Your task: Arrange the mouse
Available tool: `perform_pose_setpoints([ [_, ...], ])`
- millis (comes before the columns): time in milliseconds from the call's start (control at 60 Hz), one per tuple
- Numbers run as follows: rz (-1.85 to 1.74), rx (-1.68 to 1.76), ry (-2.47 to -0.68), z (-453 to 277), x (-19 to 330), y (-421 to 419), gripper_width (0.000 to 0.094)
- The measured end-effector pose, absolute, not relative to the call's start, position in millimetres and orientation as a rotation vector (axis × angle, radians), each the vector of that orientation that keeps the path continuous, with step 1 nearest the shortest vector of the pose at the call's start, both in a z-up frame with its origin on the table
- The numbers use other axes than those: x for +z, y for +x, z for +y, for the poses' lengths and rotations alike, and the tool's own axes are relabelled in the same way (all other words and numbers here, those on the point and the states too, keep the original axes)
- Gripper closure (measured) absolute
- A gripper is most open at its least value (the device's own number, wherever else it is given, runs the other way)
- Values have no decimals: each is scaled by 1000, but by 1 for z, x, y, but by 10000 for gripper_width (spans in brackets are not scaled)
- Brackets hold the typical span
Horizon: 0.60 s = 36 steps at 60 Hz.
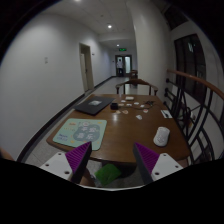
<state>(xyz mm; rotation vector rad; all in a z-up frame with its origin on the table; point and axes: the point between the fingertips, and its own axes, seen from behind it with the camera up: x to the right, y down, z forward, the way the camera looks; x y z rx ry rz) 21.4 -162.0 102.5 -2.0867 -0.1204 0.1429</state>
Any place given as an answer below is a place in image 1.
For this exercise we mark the green exit sign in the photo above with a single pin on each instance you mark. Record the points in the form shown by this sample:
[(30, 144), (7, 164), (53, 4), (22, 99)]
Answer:
[(122, 49)]

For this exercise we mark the green object under table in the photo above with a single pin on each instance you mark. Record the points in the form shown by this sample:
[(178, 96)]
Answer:
[(107, 174)]

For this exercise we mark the dark window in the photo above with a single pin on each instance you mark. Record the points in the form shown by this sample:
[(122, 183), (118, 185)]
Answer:
[(190, 59)]

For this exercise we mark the light green mouse pad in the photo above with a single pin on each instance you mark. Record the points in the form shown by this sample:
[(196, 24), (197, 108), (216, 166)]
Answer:
[(75, 132)]

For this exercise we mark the white small box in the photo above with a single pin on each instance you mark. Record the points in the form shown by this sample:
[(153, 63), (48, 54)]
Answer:
[(129, 98)]

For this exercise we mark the person in white shirt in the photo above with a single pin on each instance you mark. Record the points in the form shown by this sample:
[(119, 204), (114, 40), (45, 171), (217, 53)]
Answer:
[(120, 67)]

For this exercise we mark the beige side door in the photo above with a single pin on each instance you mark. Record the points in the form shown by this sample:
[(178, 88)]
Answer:
[(86, 67)]

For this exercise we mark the white card on table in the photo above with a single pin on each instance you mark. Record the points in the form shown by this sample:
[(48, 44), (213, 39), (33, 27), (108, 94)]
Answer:
[(166, 114)]

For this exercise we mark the black closed laptop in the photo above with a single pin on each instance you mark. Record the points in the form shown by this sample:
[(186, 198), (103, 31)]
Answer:
[(94, 105)]

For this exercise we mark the white computer mouse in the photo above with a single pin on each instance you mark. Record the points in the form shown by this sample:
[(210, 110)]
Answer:
[(161, 137)]

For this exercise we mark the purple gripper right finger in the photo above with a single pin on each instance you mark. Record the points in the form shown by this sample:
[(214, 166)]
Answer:
[(153, 166)]

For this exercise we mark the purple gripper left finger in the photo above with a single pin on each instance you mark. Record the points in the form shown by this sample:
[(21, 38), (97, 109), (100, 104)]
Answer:
[(71, 165)]

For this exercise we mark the small black box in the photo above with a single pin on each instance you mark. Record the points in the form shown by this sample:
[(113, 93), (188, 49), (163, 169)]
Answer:
[(114, 106)]

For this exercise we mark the wooden stair handrail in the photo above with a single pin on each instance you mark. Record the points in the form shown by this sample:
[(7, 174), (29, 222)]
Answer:
[(204, 82)]

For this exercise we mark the wooden chair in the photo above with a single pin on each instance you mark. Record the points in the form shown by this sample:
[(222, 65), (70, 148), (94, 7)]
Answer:
[(135, 82)]

